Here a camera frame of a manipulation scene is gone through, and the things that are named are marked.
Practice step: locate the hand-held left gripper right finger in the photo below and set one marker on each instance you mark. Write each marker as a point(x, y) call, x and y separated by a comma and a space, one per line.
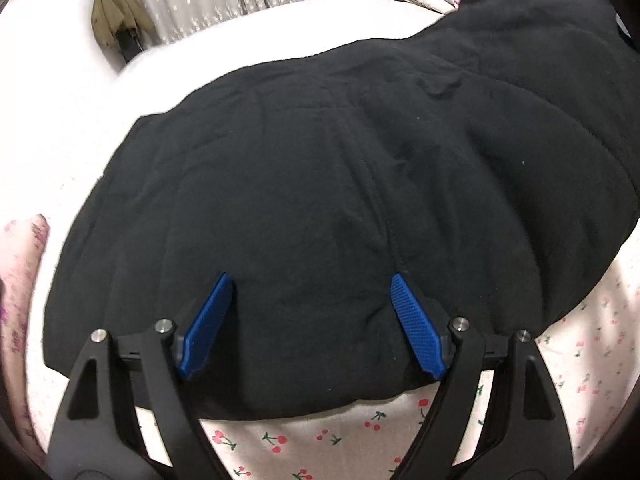
point(417, 325)

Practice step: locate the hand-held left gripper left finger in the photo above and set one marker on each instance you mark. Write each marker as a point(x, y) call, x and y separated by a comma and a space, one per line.
point(206, 325)

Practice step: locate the black long coat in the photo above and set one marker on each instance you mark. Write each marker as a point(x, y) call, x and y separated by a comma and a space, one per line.
point(320, 180)

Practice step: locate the cherry print bed sheet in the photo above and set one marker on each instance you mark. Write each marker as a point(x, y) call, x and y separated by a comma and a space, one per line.
point(330, 435)

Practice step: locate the pink floral quilt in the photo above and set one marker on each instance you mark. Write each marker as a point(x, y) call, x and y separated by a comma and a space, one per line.
point(22, 300)

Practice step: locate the grey bed cover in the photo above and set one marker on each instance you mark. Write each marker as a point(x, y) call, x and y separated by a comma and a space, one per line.
point(75, 110)

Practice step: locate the dark hanging garment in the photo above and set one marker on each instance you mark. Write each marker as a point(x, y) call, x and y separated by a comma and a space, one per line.
point(129, 45)

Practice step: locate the olive green hanging jacket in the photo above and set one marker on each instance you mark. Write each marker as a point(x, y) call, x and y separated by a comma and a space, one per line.
point(115, 7)

